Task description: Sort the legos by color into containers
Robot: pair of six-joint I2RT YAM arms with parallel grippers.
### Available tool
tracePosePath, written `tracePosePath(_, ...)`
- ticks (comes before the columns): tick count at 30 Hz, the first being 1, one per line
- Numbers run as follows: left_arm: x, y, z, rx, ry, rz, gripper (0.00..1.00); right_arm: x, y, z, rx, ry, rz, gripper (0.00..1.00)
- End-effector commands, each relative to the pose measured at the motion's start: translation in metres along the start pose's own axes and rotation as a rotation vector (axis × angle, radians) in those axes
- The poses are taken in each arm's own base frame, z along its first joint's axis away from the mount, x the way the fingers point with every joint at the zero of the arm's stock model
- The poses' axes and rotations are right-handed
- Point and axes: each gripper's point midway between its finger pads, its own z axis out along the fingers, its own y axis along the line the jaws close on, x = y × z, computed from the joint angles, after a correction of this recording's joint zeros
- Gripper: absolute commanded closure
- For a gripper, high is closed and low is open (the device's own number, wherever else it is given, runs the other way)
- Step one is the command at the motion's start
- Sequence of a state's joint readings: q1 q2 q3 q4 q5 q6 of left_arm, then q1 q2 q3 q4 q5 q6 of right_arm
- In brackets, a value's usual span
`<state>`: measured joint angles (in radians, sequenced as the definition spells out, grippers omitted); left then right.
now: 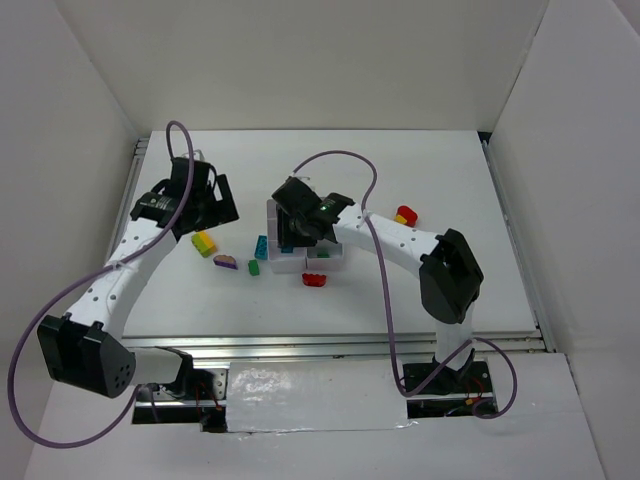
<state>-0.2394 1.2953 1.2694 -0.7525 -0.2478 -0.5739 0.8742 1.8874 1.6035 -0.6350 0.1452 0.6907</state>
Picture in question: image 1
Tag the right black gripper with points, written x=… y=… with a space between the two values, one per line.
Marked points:
x=288 y=230

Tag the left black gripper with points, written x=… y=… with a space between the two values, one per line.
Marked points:
x=223 y=198

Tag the teal lego brick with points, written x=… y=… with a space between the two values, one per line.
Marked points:
x=262 y=248

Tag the yellow and lime lego stack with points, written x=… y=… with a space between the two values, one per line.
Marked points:
x=204 y=244

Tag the red round lego brick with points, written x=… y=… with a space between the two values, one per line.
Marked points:
x=409 y=214

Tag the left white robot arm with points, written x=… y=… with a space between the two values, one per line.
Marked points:
x=83 y=347

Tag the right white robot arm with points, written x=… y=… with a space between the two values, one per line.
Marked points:
x=449 y=275

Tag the left white divided container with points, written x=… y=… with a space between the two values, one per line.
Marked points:
x=281 y=261

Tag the white divided container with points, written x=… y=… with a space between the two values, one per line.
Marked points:
x=334 y=263
x=281 y=261

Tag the small green lego brick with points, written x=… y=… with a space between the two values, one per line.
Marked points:
x=253 y=267

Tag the purple arched lego with print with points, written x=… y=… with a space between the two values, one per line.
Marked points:
x=225 y=261

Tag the red arched lego brick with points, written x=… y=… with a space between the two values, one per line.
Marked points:
x=314 y=280

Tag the right white divided container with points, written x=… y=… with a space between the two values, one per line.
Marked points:
x=334 y=263

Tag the white taped front panel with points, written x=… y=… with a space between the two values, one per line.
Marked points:
x=315 y=396

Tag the aluminium table rail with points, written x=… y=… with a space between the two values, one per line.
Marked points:
x=313 y=347

